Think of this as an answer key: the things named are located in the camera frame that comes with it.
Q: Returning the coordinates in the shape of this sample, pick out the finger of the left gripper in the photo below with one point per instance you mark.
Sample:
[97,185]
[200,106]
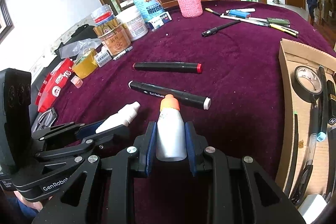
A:
[92,128]
[102,143]

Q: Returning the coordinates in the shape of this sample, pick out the person's left hand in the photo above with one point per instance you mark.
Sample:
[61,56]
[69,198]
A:
[34,205]

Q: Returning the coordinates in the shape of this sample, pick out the eyeglasses in case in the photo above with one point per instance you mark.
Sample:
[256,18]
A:
[44,120]

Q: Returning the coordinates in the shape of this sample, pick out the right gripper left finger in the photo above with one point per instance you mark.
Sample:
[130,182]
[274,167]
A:
[102,190]

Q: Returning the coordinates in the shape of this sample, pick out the clear plastic small case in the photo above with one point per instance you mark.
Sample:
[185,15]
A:
[76,81]

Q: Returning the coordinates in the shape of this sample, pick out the black gel pen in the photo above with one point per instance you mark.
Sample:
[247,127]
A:
[307,165]

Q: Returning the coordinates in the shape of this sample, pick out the green pen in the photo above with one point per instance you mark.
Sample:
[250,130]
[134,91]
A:
[278,21]

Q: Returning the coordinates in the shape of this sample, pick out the white plastic jar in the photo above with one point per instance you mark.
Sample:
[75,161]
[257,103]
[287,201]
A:
[133,23]

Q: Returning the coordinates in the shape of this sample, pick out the black marker red caps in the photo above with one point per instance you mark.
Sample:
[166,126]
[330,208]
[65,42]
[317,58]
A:
[180,67]

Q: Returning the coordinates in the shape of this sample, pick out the black marker green caps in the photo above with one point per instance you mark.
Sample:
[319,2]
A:
[293,158]

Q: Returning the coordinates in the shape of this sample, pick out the orange tea tin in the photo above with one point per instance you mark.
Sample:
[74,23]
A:
[115,40]

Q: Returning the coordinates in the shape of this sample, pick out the cardboard box tray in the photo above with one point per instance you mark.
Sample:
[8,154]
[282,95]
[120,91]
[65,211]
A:
[293,54]

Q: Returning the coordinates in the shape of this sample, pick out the blue lighter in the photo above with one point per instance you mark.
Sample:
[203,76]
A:
[239,14]

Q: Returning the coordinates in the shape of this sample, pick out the black electrical tape roll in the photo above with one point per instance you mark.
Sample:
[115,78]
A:
[306,84]

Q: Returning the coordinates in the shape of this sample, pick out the blue whiteboard marker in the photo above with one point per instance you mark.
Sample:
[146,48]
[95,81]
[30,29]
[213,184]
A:
[118,56]

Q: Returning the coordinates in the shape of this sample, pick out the blue white small box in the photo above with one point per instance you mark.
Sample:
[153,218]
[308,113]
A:
[158,21]

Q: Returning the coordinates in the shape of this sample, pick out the white power adapter small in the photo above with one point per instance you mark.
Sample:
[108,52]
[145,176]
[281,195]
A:
[312,206]

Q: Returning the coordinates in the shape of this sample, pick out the white small bottle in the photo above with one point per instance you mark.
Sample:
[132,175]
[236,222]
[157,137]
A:
[124,117]

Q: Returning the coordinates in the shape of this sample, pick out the blue label tall bottle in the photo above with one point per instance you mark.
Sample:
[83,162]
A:
[149,8]

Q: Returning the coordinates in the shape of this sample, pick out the black pen on table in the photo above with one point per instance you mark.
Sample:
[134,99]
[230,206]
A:
[214,30]

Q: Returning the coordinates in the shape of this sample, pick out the black marker teal caps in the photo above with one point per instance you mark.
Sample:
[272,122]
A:
[323,106]

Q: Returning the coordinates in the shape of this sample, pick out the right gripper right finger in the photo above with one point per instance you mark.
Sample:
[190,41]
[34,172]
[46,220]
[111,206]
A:
[240,190]

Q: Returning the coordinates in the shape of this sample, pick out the red paper packet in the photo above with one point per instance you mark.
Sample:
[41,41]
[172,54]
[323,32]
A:
[53,84]

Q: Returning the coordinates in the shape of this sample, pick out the orange cap glue bottle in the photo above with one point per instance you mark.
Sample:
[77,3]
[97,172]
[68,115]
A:
[171,140]

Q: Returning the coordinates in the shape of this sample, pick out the yellow packing tape roll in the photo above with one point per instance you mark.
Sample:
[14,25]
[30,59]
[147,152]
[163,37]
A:
[85,64]

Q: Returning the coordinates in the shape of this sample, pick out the small white barcode box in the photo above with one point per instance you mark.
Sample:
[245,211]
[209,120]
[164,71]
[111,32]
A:
[102,58]

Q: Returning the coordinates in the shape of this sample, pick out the white chalk stick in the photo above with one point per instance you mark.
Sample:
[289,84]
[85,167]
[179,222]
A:
[242,10]

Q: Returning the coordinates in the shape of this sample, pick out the black marker white caps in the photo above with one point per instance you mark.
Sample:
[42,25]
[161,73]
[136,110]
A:
[185,98]

